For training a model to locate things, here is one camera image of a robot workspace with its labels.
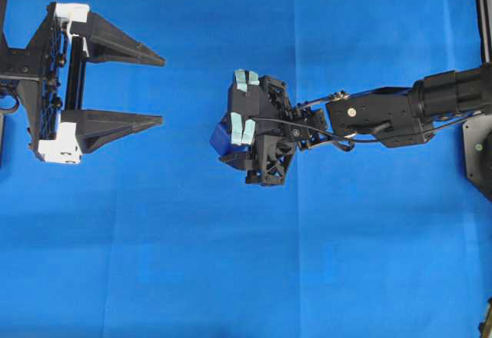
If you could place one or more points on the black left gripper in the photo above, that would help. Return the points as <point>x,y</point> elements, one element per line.
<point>30,76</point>

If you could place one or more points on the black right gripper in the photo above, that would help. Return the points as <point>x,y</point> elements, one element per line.
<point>265,148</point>

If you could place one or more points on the blue cube block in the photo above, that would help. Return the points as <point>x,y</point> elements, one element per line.
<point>221,140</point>

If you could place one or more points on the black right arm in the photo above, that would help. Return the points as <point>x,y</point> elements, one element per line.
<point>398,117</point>

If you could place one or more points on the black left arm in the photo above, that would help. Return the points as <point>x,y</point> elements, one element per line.
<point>72,77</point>

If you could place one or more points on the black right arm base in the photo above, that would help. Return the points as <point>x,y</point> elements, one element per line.
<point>477,152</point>

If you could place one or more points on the blue table cloth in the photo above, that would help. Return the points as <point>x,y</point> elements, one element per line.
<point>152,236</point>

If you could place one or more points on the black clamp at corner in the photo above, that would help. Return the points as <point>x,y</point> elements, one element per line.
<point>485,326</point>

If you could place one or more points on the black table edge frame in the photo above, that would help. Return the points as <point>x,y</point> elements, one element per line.
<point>484,27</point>

